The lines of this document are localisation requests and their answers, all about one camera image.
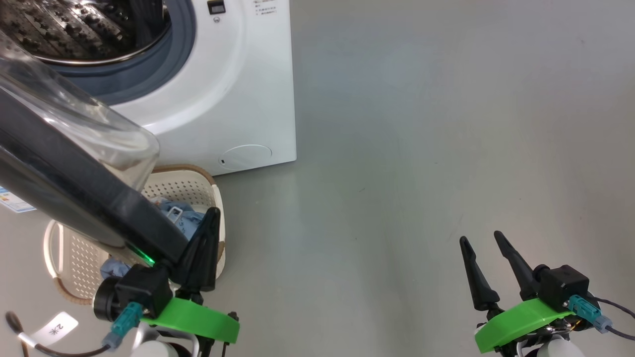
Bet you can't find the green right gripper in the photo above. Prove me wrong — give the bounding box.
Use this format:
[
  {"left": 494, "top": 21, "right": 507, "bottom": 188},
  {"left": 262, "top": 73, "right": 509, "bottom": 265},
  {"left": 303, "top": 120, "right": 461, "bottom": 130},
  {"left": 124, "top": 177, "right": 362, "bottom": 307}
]
[{"left": 459, "top": 231, "right": 576, "bottom": 354}]

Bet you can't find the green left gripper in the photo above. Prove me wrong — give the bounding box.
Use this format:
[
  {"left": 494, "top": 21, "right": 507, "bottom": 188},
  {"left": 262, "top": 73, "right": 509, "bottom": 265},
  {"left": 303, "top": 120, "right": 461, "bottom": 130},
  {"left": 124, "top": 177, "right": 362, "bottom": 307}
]
[{"left": 140, "top": 207, "right": 240, "bottom": 344}]

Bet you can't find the blue cartoon print garment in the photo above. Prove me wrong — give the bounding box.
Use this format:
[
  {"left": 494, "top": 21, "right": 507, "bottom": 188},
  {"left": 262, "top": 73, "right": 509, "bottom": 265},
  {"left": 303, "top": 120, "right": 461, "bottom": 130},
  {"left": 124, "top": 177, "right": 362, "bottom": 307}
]
[{"left": 101, "top": 197, "right": 206, "bottom": 281}]

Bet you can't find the black round glass washer door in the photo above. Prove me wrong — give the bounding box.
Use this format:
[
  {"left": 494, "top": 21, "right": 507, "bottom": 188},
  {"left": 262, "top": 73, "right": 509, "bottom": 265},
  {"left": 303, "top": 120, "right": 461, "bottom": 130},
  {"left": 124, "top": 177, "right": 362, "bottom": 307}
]
[{"left": 0, "top": 30, "right": 190, "bottom": 266}]

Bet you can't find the white front-load washing machine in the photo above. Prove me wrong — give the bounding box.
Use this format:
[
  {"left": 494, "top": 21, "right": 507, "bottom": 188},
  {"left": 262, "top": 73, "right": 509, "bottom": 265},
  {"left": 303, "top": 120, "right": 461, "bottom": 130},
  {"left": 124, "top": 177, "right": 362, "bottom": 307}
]
[{"left": 0, "top": 0, "right": 297, "bottom": 214}]

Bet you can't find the grey rubber door gasket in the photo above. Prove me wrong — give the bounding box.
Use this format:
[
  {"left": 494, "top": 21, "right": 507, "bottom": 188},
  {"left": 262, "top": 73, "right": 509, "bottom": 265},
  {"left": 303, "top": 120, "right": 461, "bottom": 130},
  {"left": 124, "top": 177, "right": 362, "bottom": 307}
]
[{"left": 50, "top": 0, "right": 197, "bottom": 106}]

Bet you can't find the stainless steel washing machine drum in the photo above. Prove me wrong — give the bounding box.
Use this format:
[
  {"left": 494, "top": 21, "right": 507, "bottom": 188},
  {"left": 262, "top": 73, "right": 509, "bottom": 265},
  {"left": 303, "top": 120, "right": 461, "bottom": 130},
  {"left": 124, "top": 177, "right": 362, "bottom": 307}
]
[{"left": 0, "top": 0, "right": 172, "bottom": 65}]

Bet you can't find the cream perforated laundry basket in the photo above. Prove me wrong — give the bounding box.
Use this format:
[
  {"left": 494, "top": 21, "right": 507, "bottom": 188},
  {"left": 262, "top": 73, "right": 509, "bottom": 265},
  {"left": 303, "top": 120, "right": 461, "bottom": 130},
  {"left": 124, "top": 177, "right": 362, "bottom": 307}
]
[{"left": 43, "top": 165, "right": 226, "bottom": 305}]

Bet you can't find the round white filter cover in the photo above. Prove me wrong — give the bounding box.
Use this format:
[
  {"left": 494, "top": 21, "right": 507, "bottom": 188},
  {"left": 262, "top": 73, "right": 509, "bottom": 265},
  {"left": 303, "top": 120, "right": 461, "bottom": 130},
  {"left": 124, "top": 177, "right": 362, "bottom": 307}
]
[{"left": 219, "top": 144, "right": 273, "bottom": 171}]

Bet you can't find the blue energy label sticker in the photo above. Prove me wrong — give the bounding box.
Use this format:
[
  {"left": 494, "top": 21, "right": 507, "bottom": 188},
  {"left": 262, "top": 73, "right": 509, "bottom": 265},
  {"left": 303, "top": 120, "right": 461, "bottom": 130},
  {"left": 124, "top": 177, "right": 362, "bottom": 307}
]
[{"left": 0, "top": 186, "right": 36, "bottom": 213}]

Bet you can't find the black cable with teal plug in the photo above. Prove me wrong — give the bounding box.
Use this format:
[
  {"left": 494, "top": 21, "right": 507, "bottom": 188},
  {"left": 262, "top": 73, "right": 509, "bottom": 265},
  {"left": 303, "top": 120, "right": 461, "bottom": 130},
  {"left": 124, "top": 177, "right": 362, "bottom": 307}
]
[
  {"left": 568, "top": 295, "right": 635, "bottom": 343},
  {"left": 5, "top": 302, "right": 145, "bottom": 357}
]

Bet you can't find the white paper cable tag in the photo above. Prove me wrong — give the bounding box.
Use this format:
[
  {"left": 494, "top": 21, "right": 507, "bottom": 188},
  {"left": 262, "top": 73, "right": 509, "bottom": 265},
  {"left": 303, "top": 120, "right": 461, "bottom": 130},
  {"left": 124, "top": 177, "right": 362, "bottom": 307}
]
[{"left": 20, "top": 311, "right": 79, "bottom": 348}]

